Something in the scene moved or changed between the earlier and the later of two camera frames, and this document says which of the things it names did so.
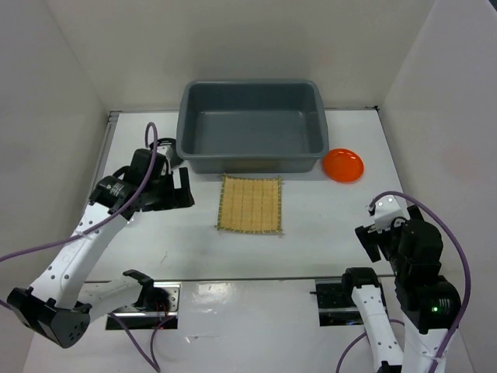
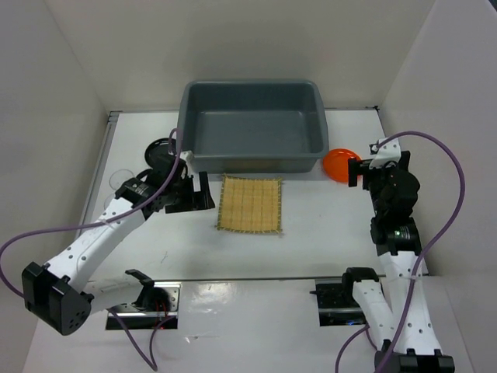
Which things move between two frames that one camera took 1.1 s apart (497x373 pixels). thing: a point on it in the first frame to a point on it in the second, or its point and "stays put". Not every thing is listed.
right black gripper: [369, 235] to [358, 167]
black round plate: [174, 158] stays put
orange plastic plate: [343, 165] stays put
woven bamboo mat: [251, 204] stays put
